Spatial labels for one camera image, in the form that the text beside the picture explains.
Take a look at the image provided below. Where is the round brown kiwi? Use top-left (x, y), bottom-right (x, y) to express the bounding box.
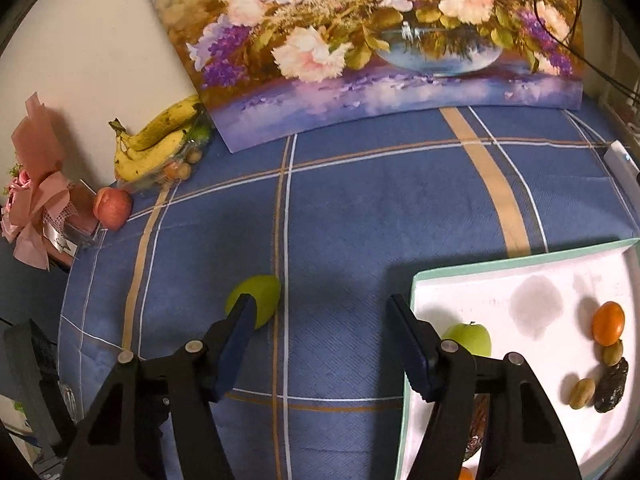
top-left (568, 377), bottom-right (597, 409)

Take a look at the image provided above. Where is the black chair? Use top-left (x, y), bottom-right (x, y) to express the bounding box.
top-left (2, 319), bottom-right (76, 461)

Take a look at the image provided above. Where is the white tray with teal rim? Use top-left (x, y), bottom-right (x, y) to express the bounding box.
top-left (395, 238), bottom-right (640, 480)

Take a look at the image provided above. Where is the black cable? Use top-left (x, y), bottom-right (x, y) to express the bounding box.
top-left (532, 0), bottom-right (640, 111)

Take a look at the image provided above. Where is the red apple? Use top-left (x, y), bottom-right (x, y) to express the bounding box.
top-left (93, 186), bottom-right (134, 232)

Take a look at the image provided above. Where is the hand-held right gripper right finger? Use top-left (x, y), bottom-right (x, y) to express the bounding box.
top-left (387, 294), bottom-right (583, 480)

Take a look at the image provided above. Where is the brown wrinkled date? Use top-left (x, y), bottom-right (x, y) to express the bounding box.
top-left (462, 394), bottom-right (493, 461)

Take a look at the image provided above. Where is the bunch of yellow bananas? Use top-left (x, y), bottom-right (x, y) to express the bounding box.
top-left (109, 95), bottom-right (206, 183)

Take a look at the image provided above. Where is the green apple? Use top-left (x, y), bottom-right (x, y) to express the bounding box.
top-left (440, 322), bottom-right (492, 358)

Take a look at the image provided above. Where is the orange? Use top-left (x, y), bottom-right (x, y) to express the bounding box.
top-left (592, 301), bottom-right (626, 347)

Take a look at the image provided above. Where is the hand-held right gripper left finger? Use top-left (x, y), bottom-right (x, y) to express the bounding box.
top-left (60, 293), bottom-right (258, 480)

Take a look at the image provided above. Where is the white power strip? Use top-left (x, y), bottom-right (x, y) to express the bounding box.
top-left (603, 141), bottom-right (640, 186)

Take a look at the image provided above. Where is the clear plastic container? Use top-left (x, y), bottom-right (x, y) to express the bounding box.
top-left (117, 115), bottom-right (216, 196)

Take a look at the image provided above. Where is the blue plaid tablecloth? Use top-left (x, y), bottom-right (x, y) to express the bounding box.
top-left (57, 95), bottom-right (640, 480)

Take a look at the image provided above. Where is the pink wrapped bouquet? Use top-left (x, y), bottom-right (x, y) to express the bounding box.
top-left (0, 92), bottom-right (101, 271)

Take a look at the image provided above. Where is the small brown kiwi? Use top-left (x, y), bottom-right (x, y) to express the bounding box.
top-left (601, 339), bottom-right (624, 367)

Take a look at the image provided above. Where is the floral painting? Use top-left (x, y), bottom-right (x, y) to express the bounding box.
top-left (135, 0), bottom-right (586, 153)

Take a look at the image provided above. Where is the green pear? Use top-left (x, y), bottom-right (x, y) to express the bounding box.
top-left (225, 275), bottom-right (282, 331)

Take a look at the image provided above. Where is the dark wrinkled date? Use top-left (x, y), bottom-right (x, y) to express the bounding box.
top-left (594, 357), bottom-right (629, 413)

